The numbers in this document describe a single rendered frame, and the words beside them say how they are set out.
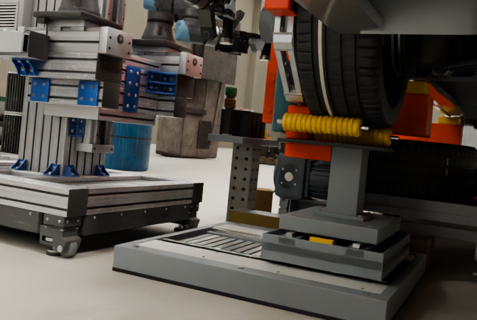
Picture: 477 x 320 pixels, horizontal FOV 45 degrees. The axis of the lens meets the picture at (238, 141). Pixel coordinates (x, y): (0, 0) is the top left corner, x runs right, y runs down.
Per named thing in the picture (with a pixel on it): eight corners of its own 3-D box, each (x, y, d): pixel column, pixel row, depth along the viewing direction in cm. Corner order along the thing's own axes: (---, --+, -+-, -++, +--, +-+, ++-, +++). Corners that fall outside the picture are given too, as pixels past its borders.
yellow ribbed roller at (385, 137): (395, 147, 178) (397, 128, 178) (305, 139, 190) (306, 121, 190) (399, 147, 183) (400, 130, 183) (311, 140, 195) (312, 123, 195)
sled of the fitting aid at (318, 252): (380, 284, 157) (384, 249, 157) (260, 261, 172) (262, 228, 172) (407, 257, 202) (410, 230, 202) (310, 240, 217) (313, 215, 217)
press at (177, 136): (189, 160, 917) (206, -4, 915) (132, 152, 975) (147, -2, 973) (233, 161, 1041) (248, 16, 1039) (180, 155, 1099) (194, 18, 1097)
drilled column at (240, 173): (243, 235, 263) (253, 144, 262) (224, 232, 267) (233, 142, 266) (253, 233, 272) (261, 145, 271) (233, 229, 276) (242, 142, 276)
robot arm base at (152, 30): (133, 40, 247) (135, 17, 247) (154, 47, 261) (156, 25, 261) (162, 40, 240) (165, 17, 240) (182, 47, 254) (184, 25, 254)
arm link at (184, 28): (180, 15, 203) (177, 40, 203) (209, 20, 207) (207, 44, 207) (174, 19, 210) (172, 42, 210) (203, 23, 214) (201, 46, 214)
